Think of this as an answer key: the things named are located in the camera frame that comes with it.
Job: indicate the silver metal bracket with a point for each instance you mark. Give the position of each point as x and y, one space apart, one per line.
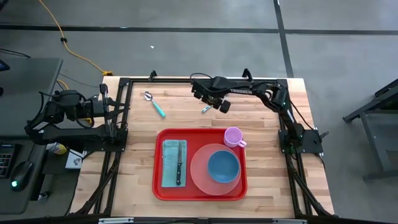
115 221
289 221

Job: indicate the white printed box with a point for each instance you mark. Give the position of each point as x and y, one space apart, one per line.
74 160

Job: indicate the black aluminium table frame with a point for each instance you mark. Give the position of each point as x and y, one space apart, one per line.
174 80

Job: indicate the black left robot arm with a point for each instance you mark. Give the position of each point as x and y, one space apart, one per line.
77 133

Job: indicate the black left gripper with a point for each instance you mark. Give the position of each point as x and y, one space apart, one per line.
98 107

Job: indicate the black frame clamp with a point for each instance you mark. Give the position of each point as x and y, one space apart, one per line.
247 73
152 74

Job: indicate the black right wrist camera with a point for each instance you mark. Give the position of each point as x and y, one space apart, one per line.
225 106

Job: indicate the pink plastic plate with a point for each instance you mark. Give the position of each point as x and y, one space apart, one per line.
199 174

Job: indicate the black backlit keyboard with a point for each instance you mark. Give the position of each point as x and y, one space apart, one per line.
6 161

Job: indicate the lilac plastic mug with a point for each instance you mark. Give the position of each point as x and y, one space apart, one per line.
233 137

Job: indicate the blue plastic bowl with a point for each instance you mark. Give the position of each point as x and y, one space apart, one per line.
224 166

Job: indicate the teal cloth napkin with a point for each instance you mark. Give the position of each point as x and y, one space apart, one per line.
169 165

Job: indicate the grey metal stand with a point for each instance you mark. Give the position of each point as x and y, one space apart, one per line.
377 146

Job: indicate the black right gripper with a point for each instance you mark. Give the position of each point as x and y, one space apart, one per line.
206 90

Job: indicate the black computer mouse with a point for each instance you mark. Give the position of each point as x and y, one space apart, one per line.
21 175

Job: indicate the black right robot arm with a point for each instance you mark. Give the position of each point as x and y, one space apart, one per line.
264 88

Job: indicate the red plastic tray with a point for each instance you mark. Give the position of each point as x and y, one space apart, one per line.
196 193

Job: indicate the dark grey desk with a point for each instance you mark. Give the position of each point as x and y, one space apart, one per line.
18 77

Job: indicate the yellow bottle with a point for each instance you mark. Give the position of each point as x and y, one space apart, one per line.
57 148

